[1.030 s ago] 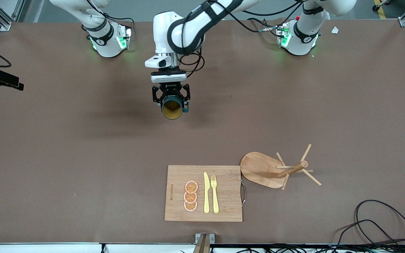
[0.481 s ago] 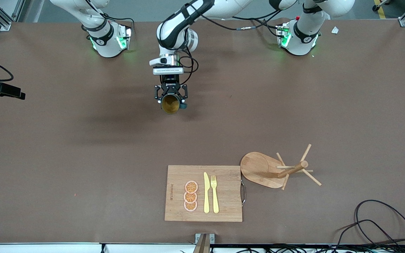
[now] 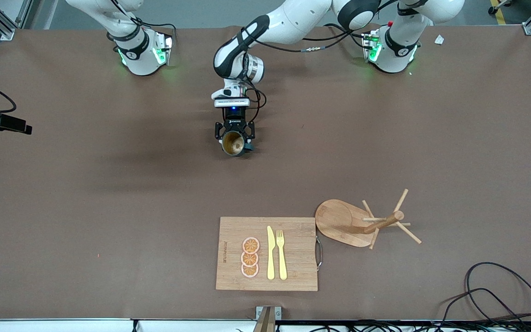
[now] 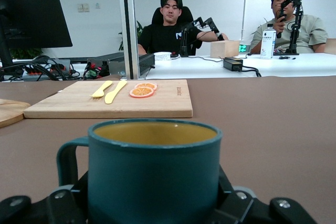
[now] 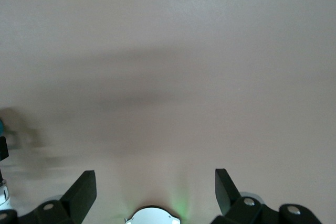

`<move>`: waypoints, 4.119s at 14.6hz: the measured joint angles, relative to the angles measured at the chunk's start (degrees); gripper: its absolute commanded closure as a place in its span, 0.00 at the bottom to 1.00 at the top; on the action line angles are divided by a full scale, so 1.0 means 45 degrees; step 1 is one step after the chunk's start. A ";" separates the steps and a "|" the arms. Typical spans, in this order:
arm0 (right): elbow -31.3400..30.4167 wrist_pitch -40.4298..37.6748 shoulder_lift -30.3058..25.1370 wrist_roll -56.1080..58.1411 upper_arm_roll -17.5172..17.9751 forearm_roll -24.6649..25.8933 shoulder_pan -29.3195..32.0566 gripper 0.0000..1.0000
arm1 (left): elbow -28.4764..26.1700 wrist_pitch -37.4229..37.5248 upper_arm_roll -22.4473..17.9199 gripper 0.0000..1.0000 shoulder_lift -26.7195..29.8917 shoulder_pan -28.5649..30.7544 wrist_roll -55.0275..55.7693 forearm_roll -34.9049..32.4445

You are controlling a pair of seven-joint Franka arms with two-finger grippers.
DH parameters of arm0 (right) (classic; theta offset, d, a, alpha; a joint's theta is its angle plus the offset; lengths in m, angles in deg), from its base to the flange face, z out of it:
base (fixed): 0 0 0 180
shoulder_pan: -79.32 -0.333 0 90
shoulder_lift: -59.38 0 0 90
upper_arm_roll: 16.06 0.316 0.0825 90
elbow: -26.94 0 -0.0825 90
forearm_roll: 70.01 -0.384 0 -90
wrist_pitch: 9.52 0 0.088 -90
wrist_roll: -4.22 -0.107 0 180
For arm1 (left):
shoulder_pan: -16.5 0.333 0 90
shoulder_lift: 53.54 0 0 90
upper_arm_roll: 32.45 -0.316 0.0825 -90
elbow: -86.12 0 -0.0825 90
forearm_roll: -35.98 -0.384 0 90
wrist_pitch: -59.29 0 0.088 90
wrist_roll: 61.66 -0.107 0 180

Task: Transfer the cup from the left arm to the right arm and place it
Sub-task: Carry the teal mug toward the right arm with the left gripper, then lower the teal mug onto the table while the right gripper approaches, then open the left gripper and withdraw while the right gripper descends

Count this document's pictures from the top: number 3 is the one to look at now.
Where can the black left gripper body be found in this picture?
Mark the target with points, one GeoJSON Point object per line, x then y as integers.
{"type": "Point", "coordinates": [234, 122]}

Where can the dark green ribbed cup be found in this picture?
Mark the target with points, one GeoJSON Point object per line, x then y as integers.
{"type": "Point", "coordinates": [234, 143]}

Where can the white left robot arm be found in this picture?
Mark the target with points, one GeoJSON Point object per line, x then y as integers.
{"type": "Point", "coordinates": [293, 18]}

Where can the grey arm base connector block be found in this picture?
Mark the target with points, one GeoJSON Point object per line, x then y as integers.
{"type": "Point", "coordinates": [370, 46]}
{"type": "Point", "coordinates": [164, 48]}

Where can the orange slice toy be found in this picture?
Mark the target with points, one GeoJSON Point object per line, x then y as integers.
{"type": "Point", "coordinates": [249, 259]}
{"type": "Point", "coordinates": [250, 245]}
{"type": "Point", "coordinates": [250, 270]}

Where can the yellow plastic knife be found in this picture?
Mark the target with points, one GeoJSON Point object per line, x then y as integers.
{"type": "Point", "coordinates": [270, 253]}

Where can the wooden mug tree stand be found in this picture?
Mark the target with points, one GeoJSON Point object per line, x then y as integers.
{"type": "Point", "coordinates": [337, 221]}

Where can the yellow plastic fork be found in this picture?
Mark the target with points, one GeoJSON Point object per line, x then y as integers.
{"type": "Point", "coordinates": [282, 258]}

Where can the bamboo cutting board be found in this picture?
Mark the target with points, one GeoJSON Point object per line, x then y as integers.
{"type": "Point", "coordinates": [300, 258]}

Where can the small white paper tag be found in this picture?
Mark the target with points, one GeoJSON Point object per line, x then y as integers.
{"type": "Point", "coordinates": [439, 39]}

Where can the metal mounting bracket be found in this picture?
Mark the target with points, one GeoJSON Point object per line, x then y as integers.
{"type": "Point", "coordinates": [269, 313]}

